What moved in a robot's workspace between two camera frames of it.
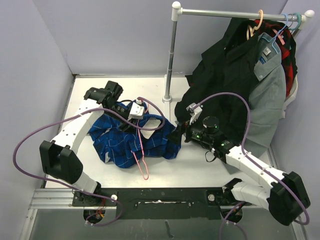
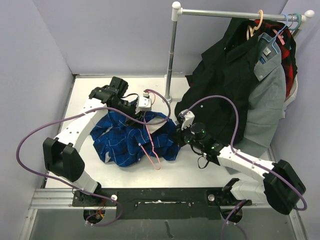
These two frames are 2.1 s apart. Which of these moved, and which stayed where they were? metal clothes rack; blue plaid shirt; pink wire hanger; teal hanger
Moved: pink wire hanger
Stayed: teal hanger; metal clothes rack; blue plaid shirt
